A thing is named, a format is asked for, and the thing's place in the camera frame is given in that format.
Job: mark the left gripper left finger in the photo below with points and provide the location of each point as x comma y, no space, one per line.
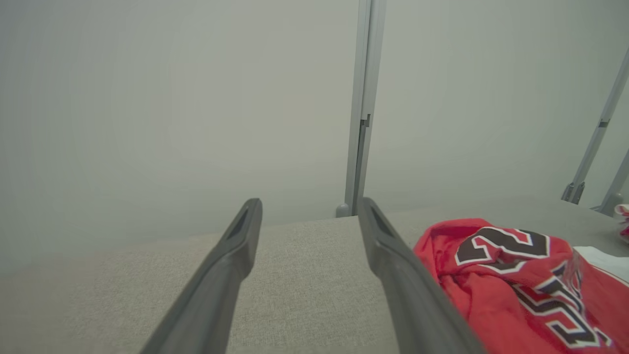
216,290

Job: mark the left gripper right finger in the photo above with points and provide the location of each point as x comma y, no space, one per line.
413,305

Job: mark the red Bulls jersey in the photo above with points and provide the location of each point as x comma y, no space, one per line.
471,295

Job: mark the red Bulls shorts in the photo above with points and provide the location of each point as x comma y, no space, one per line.
625,221

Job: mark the grey slanted metal strut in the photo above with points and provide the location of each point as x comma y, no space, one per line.
618,189
597,135

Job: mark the grey wall partition post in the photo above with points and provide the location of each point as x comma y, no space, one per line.
363,73

